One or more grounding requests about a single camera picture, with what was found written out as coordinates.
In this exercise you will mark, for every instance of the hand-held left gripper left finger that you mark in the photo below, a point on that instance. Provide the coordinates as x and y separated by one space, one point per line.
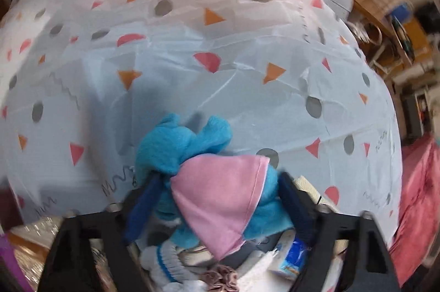
140 209

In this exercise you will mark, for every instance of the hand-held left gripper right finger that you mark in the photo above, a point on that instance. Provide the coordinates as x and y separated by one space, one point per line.
295 207

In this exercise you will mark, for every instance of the blue plush toy pink shirt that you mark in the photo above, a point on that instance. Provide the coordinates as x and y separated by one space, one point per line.
161 147

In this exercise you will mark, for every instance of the white sock blue stripe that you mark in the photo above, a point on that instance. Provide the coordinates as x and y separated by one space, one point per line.
161 261

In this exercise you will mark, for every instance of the pink satin scrunchie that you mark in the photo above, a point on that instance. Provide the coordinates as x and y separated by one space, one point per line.
220 280

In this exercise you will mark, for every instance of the red cloth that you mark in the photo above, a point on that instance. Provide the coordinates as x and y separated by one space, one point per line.
419 195

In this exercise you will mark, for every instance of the patterned white tablecloth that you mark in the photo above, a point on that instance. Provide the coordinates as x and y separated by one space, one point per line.
206 99

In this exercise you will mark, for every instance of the wooden desk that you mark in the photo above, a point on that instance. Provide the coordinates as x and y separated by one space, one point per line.
374 10

